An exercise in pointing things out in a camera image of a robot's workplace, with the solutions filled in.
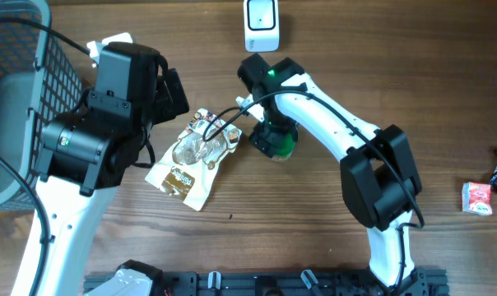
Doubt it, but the green lid glass jar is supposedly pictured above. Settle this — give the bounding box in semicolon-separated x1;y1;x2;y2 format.
272;133;297;162

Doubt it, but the white brown snack pouch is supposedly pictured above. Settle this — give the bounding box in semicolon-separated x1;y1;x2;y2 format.
145;108;242;211

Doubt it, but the red snack packet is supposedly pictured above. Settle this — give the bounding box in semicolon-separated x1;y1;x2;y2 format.
462;182;493;215

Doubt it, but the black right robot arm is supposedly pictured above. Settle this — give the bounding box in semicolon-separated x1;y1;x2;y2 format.
237;53;425;294

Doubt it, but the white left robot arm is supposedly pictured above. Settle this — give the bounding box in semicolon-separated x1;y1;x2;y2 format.
12;42;189;295

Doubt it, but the white barcode scanner box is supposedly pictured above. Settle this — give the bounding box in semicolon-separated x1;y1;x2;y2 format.
243;0;280;53

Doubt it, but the grey plastic shopping basket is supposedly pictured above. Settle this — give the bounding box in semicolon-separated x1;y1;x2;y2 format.
0;0;82;210

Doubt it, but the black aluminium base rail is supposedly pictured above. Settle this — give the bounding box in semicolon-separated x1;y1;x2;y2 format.
82;269;450;296

